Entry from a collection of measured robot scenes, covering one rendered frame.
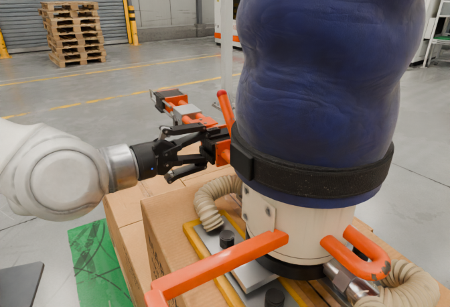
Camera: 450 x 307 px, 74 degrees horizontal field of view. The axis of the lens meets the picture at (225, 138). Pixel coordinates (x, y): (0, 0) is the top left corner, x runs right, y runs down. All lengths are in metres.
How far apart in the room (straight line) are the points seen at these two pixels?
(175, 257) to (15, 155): 0.32
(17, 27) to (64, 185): 9.75
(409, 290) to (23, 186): 0.49
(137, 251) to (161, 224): 0.71
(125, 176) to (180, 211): 0.17
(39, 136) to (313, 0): 0.35
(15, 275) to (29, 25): 9.22
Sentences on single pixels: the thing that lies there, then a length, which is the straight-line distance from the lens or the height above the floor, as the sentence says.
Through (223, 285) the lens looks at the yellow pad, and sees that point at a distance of 0.54.
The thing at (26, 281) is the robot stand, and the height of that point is 0.75.
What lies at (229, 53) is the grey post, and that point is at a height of 0.76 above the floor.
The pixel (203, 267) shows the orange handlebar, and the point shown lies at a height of 1.21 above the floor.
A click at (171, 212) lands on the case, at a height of 1.07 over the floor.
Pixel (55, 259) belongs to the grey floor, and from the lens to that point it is 2.30.
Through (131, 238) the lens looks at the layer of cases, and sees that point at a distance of 1.44.
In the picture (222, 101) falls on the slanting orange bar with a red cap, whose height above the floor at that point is 1.30.
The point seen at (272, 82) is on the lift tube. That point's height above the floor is 1.42.
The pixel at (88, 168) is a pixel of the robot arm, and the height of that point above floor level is 1.32.
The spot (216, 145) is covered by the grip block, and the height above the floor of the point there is 1.22.
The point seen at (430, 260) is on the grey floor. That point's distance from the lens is 2.40.
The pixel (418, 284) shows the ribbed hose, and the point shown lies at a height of 1.15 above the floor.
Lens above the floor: 1.51
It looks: 26 degrees down
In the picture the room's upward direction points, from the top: straight up
